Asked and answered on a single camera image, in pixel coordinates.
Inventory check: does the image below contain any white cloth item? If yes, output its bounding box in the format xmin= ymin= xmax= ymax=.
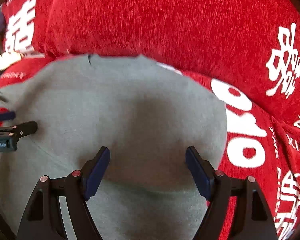
xmin=0 ymin=51 xmax=45 ymax=71

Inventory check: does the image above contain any red bed cover with lettering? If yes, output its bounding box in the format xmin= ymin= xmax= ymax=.
xmin=0 ymin=55 xmax=300 ymax=239

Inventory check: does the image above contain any grey small garment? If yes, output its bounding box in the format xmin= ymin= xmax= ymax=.
xmin=0 ymin=55 xmax=226 ymax=239

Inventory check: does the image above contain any red pillow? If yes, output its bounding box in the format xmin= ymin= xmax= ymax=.
xmin=2 ymin=0 xmax=300 ymax=129

